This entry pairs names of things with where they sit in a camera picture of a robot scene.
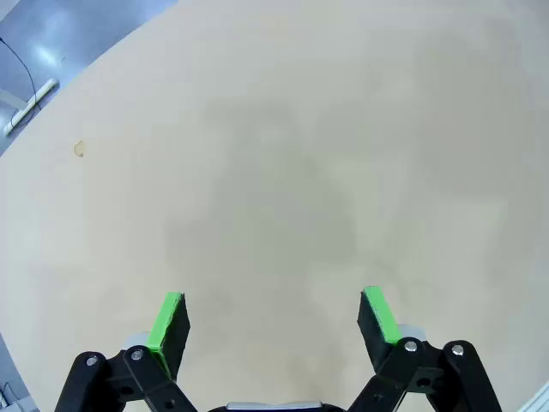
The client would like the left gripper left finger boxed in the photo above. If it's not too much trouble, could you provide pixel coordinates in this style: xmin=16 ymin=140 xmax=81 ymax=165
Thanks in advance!
xmin=53 ymin=291 xmax=198 ymax=412

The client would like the aluminium slotted base plate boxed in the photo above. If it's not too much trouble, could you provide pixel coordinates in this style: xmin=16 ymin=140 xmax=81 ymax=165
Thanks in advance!
xmin=523 ymin=381 xmax=549 ymax=412

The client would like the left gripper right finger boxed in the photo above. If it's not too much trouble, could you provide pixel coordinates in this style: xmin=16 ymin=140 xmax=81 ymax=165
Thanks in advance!
xmin=347 ymin=285 xmax=503 ymax=412

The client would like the black floor cable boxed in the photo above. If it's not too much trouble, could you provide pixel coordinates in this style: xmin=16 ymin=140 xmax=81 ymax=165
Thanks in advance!
xmin=0 ymin=37 xmax=39 ymax=108

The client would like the white power strip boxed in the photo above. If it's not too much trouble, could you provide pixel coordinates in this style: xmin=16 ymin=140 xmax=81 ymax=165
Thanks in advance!
xmin=3 ymin=78 xmax=60 ymax=137

